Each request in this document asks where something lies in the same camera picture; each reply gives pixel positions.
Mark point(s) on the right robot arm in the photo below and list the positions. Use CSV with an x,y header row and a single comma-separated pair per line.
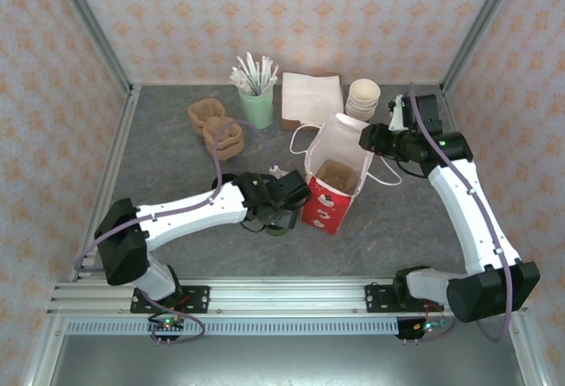
x,y
476,227

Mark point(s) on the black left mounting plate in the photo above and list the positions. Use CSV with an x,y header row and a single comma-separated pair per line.
x,y
196,295

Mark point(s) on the green straw holder cup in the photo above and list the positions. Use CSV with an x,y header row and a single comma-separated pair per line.
x,y
257,110

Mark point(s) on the white napkin stack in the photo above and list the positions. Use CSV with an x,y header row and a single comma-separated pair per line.
x,y
309,94

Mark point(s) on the steel shelf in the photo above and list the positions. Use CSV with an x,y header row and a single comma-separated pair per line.
x,y
287,359

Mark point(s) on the black mounting plate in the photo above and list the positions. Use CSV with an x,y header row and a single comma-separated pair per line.
x,y
196,295
379,297

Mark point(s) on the aluminium frame post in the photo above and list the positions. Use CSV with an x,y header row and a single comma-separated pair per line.
x,y
90,21
483,21

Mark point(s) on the red and white paper bag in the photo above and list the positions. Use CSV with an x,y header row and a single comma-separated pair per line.
x,y
326,214

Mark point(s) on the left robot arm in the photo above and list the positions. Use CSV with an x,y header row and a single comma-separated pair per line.
x,y
190,214

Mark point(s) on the stack of white napkins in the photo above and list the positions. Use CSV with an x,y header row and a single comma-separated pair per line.
x,y
289,124

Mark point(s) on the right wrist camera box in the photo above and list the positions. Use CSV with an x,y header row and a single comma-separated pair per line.
x,y
397,114

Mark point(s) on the paper-wrapped straw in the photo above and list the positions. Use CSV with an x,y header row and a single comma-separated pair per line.
x,y
265,70
252,70
273,77
259,72
238,77
245,72

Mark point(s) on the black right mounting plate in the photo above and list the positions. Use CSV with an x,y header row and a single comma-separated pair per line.
x,y
379,297

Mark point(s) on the left circuit board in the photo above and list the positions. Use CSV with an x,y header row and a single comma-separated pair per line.
x,y
167,325

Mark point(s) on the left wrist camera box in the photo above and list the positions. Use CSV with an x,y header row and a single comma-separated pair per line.
x,y
276,170

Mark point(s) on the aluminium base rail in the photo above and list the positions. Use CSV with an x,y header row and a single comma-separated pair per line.
x,y
287,297

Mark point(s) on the circuit board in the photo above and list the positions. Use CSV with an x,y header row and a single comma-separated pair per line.
x,y
167,325
430,325

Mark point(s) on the green paper cup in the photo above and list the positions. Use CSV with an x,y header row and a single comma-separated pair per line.
x,y
276,232

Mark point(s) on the right circuit board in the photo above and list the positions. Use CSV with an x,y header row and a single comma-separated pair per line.
x,y
430,325

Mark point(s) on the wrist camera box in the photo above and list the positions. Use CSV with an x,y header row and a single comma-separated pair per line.
x,y
276,170
397,114

